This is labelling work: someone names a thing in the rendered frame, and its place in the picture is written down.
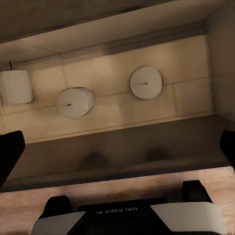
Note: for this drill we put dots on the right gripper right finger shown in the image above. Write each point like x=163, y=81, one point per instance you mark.
x=227, y=146

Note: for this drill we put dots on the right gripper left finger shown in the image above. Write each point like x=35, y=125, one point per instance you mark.
x=12, y=146

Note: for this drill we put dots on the cabinet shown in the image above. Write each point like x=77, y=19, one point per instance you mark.
x=98, y=44

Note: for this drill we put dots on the pillar candle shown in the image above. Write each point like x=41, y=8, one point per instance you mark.
x=15, y=87
x=74, y=103
x=146, y=82

